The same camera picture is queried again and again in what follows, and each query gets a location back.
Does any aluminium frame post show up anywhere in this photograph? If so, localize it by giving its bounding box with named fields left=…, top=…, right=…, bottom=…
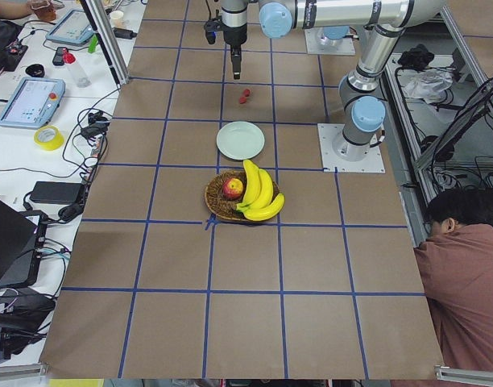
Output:
left=81, top=0, right=129, bottom=86

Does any black power adapter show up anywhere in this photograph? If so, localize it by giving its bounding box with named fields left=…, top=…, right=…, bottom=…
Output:
left=30, top=181, right=84, bottom=204

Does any red cap plastic bottle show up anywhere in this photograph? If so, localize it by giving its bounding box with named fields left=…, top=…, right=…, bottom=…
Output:
left=62, top=49, right=91, bottom=88

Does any black laptop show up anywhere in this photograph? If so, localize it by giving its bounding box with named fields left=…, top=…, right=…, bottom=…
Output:
left=0, top=200, right=47, bottom=289

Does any brown wicker basket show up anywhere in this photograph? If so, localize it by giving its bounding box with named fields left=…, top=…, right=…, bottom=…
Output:
left=204, top=170, right=285, bottom=223

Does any yellow banana bunch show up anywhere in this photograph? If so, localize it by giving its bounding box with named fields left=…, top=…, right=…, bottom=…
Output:
left=235, top=160, right=285, bottom=222

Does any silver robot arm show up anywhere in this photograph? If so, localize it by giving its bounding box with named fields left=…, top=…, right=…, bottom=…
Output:
left=333, top=24, right=404, bottom=161
left=204, top=0, right=446, bottom=92

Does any white paper cup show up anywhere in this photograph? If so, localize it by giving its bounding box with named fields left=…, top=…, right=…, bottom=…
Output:
left=109, top=10, right=125, bottom=28

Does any yellow tape roll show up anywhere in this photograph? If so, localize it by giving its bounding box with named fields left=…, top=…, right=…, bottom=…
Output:
left=34, top=125, right=64, bottom=151

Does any red apple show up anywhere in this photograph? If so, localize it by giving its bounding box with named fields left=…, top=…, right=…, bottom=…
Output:
left=222, top=177, right=244, bottom=201

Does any pale green plate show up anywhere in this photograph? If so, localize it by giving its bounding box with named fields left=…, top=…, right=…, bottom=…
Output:
left=216, top=121, right=265, bottom=160

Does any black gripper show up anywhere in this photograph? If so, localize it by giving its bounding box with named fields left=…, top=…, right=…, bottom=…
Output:
left=222, top=23, right=247, bottom=79

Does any teach pendant tablet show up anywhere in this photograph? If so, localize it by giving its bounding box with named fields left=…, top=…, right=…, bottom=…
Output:
left=0, top=77, right=65, bottom=129
left=45, top=9, right=94, bottom=46

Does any person in brown shirt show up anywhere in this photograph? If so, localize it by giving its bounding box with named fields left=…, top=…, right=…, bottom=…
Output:
left=414, top=189, right=493, bottom=372

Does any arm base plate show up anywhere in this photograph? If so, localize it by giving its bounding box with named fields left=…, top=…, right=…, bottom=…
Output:
left=304, top=26, right=355, bottom=56
left=317, top=123, right=385, bottom=173

